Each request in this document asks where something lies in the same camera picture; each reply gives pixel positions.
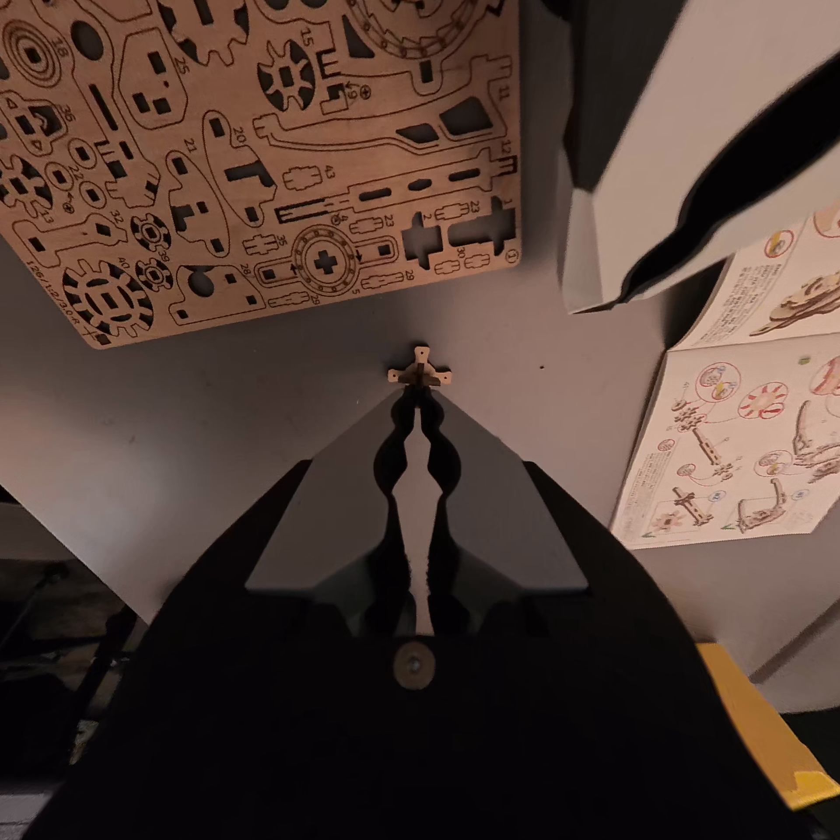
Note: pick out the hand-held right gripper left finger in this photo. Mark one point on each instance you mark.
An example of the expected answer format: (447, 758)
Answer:
(315, 531)

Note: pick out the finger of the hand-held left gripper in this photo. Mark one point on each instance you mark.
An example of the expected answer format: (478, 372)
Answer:
(787, 213)
(709, 79)

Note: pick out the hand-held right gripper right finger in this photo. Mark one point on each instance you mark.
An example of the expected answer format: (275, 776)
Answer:
(512, 531)

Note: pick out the small wooden cross-shaped part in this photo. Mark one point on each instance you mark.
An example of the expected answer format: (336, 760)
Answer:
(420, 359)

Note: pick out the laser-cut wooden parts sheet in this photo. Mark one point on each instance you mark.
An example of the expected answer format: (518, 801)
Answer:
(315, 157)

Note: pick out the illustrated instruction booklet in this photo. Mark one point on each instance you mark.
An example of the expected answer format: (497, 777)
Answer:
(722, 426)

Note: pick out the black rod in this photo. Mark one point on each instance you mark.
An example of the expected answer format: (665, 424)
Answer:
(105, 663)

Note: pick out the yellow box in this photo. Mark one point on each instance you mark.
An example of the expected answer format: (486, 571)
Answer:
(754, 709)

